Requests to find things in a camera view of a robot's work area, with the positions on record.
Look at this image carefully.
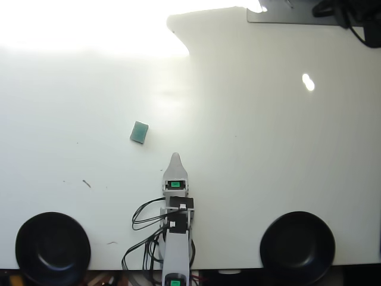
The black tangled cable bundle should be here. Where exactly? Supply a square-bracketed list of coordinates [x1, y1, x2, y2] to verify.
[311, 0, 381, 49]

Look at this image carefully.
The black looped servo cable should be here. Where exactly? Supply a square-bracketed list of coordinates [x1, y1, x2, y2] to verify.
[131, 198, 183, 231]

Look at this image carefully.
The blue foam cube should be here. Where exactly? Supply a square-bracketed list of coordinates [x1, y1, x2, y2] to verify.
[129, 120, 149, 145]

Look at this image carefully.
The black round bowl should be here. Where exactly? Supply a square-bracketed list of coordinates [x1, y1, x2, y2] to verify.
[14, 211, 92, 286]
[259, 210, 337, 285]

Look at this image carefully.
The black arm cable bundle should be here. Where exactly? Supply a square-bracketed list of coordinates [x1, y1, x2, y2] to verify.
[121, 228, 168, 286]

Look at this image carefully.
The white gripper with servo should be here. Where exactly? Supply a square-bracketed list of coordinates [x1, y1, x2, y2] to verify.
[161, 152, 191, 197]

